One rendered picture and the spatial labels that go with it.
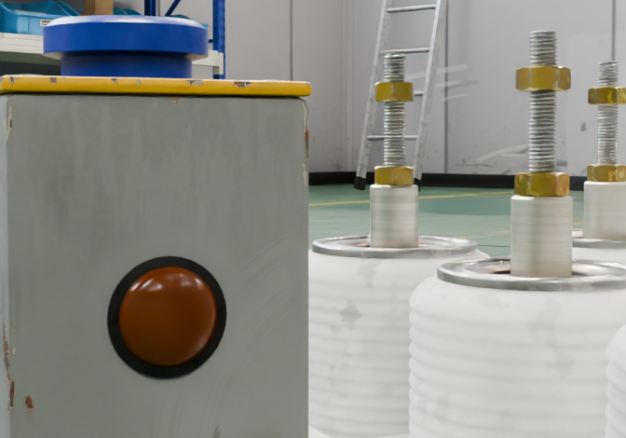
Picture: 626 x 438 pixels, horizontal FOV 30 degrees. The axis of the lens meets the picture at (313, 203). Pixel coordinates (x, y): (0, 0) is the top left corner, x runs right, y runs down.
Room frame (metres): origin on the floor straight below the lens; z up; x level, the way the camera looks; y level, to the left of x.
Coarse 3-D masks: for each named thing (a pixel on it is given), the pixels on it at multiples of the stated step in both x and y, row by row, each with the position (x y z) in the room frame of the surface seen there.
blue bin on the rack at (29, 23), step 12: (48, 0) 5.82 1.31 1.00; (0, 12) 5.48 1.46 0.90; (12, 12) 5.41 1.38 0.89; (24, 12) 5.41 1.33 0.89; (48, 12) 5.82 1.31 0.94; (60, 12) 5.76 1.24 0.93; (0, 24) 5.49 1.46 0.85; (12, 24) 5.43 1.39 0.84; (24, 24) 5.43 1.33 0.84; (36, 24) 5.48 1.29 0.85
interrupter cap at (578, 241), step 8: (576, 232) 0.60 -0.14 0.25; (576, 240) 0.55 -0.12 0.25; (584, 240) 0.55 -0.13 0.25; (592, 240) 0.54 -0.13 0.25; (600, 240) 0.54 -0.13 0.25; (608, 240) 0.54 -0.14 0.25; (616, 240) 0.54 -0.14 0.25; (624, 240) 0.54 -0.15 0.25; (592, 248) 0.54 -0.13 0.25; (600, 248) 0.54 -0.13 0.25; (608, 248) 0.54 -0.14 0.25; (616, 248) 0.54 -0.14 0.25; (624, 248) 0.54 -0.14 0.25
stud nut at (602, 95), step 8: (592, 88) 0.58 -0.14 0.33; (600, 88) 0.57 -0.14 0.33; (608, 88) 0.57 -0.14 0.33; (616, 88) 0.57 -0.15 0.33; (624, 88) 0.57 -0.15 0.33; (592, 96) 0.58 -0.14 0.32; (600, 96) 0.57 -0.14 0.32; (608, 96) 0.57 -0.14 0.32; (616, 96) 0.57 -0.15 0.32; (624, 96) 0.57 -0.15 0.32; (592, 104) 0.58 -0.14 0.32
